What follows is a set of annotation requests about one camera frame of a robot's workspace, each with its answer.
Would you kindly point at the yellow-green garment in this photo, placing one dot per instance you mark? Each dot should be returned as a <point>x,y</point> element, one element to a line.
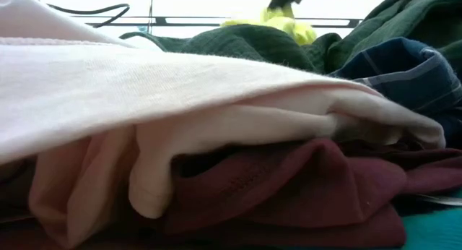
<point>288,24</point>

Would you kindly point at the dark green garment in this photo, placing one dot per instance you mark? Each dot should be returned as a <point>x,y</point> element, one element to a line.
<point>252,44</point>

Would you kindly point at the blue plaid garment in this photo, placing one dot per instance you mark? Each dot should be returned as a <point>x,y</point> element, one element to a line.
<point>397,80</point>

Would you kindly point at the cream white shirt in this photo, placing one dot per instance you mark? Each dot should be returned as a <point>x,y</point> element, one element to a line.
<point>144,80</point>

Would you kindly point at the maroon garment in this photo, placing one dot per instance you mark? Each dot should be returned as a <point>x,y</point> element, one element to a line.
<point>288,192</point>

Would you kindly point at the white tag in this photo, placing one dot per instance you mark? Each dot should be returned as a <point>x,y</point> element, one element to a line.
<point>444,200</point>

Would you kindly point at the teal sock with tag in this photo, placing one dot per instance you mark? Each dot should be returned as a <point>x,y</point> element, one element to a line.
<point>433,232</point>

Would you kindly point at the pale pink garment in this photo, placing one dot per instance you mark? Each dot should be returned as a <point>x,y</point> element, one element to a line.
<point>72,185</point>

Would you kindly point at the black aluminium table frame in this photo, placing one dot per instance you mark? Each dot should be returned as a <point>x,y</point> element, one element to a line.
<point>160,21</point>

